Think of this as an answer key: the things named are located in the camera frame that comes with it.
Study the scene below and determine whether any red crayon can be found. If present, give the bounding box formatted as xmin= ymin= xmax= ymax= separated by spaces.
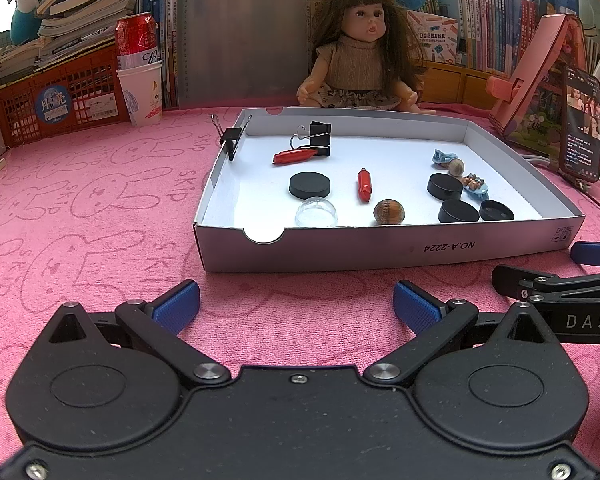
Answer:
xmin=356 ymin=166 xmax=373 ymax=205
xmin=272 ymin=147 xmax=320 ymax=166

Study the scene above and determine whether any smartphone with lit screen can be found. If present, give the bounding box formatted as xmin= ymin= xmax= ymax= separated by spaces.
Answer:
xmin=559 ymin=64 xmax=600 ymax=183

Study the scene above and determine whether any white printed carton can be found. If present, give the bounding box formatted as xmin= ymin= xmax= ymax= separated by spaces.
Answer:
xmin=407 ymin=9 xmax=460 ymax=63

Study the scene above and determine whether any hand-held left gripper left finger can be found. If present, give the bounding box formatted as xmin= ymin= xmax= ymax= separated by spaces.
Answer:
xmin=30 ymin=280 xmax=231 ymax=387

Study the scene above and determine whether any small blue white plush toy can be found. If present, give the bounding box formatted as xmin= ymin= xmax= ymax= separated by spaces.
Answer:
xmin=7 ymin=0 xmax=43 ymax=43

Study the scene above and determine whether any red soda can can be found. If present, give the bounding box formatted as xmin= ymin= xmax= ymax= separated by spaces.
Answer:
xmin=115 ymin=11 xmax=160 ymax=71

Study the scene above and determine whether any white cardboard box tray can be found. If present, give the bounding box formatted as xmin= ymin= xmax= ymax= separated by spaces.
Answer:
xmin=192 ymin=106 xmax=587 ymax=273

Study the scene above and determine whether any brown haired baby doll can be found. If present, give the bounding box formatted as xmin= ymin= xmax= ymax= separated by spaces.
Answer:
xmin=296 ymin=0 xmax=438 ymax=113

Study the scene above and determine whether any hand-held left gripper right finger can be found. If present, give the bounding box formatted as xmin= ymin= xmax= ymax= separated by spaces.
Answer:
xmin=362 ymin=281 xmax=556 ymax=388

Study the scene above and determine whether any pink printed table cloth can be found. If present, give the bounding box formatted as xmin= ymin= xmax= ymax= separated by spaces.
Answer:
xmin=0 ymin=105 xmax=600 ymax=441

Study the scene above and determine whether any red plastic basket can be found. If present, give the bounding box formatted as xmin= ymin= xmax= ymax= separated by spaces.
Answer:
xmin=0 ymin=42 xmax=133 ymax=148

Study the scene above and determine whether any row of upright shelf books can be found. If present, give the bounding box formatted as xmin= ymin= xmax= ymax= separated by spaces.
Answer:
xmin=305 ymin=0 xmax=541 ymax=73

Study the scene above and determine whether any small black binder clip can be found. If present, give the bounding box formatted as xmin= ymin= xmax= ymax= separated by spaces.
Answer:
xmin=211 ymin=112 xmax=253 ymax=162

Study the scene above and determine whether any pink triangular book stand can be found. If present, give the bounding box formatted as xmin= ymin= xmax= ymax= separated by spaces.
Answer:
xmin=485 ymin=14 xmax=588 ymax=147

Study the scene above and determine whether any large black binder clip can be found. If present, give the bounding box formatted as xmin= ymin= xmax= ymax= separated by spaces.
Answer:
xmin=290 ymin=120 xmax=332 ymax=157

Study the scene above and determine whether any row of thin blue books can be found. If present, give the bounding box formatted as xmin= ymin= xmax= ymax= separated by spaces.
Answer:
xmin=140 ymin=0 xmax=181 ymax=110

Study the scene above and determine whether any white paper cup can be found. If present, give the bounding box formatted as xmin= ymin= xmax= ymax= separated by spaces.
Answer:
xmin=116 ymin=60 xmax=164 ymax=128

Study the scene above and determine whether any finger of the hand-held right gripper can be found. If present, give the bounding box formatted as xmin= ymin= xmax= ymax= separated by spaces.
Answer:
xmin=569 ymin=241 xmax=600 ymax=269
xmin=491 ymin=264 xmax=600 ymax=306

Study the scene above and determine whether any wooden desk organizer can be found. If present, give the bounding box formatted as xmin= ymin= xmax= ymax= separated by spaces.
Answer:
xmin=420 ymin=60 xmax=506 ymax=106

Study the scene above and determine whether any stack of paperback books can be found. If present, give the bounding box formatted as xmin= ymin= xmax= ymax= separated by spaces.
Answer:
xmin=0 ymin=0 xmax=143 ymax=81

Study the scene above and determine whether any translucent plastic storage box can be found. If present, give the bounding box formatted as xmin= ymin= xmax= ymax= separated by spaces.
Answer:
xmin=172 ymin=0 xmax=311 ymax=110

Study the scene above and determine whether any black round disc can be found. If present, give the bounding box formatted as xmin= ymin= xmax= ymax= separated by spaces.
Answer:
xmin=437 ymin=199 xmax=481 ymax=223
xmin=288 ymin=172 xmax=332 ymax=200
xmin=479 ymin=200 xmax=515 ymax=222
xmin=426 ymin=173 xmax=465 ymax=200

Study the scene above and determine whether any clear plastic dome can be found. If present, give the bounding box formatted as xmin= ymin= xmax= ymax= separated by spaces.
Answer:
xmin=295 ymin=196 xmax=339 ymax=227

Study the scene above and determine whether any blue hair clip with bears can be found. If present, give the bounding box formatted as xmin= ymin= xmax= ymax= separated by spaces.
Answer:
xmin=460 ymin=172 xmax=490 ymax=200

